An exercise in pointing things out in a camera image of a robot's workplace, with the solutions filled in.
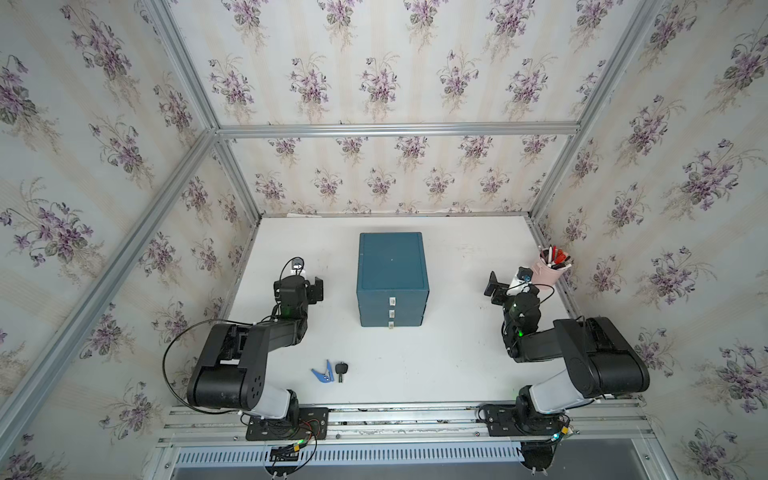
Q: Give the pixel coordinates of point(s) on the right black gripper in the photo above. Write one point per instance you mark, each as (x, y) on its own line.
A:
(500, 291)

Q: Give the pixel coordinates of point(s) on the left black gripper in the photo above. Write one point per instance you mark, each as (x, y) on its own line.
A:
(311, 297)

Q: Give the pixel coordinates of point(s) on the teal drawer cabinet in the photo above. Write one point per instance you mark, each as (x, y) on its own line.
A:
(391, 261)

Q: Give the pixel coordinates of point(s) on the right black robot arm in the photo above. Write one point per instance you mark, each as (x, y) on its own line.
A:
(598, 360)

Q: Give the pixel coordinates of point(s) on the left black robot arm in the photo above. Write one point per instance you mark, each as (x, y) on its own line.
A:
(231, 371)

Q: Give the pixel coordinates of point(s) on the teal middle drawer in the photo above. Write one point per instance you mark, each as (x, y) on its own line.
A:
(382, 314)

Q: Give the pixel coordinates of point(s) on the teal bottom drawer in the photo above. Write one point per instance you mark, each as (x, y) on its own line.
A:
(391, 323)

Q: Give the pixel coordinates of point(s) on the pink pen cup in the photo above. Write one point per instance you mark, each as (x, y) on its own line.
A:
(543, 274)

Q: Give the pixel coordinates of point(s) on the pens in cup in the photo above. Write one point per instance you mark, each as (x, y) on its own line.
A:
(555, 258)

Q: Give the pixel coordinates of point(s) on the blue plastic clip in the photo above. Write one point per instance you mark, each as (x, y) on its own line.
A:
(326, 376)

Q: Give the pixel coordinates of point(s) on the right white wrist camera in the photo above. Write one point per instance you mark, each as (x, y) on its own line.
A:
(523, 277)

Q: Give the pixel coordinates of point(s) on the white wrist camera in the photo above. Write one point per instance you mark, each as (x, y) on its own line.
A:
(297, 269)
(523, 277)

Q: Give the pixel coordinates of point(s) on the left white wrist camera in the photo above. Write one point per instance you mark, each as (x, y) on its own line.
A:
(297, 269)

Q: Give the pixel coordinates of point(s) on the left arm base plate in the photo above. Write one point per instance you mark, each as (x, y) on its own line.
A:
(288, 423)

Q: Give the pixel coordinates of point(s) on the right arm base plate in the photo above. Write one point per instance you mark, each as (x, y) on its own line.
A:
(510, 420)

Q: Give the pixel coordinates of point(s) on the aluminium mounting rail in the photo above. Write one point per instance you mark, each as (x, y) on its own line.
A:
(408, 422)

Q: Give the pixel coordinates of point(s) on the white perforated cable duct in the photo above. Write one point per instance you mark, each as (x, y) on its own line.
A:
(354, 455)

